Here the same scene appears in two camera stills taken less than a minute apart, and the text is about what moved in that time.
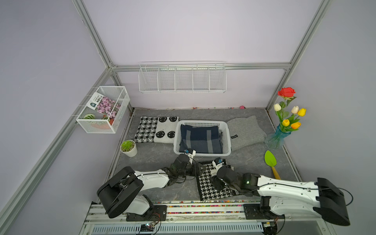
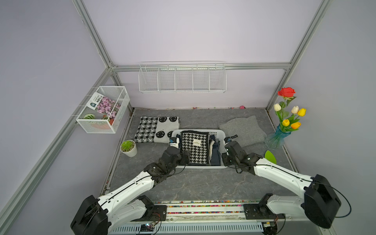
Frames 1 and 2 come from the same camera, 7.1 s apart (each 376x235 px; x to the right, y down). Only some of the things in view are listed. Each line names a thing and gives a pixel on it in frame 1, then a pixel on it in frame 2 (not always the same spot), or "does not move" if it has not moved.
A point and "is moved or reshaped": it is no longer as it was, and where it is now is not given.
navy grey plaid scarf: x=202 y=139 is moved or reshaped
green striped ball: x=89 y=116 does not move
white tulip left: x=277 y=107 does not move
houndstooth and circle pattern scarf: x=161 y=129 does not move
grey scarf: x=245 y=132 does not move
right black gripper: x=215 y=180 to x=224 y=158
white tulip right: x=294 y=110 does not move
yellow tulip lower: x=285 y=122 does not move
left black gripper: x=195 y=170 to x=184 y=157
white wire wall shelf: x=182 y=77 does not move
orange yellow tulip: x=295 y=125 does not move
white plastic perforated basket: x=223 y=126 to x=220 y=134
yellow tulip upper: x=302 y=112 does not move
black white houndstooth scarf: x=205 y=186 to x=197 y=142
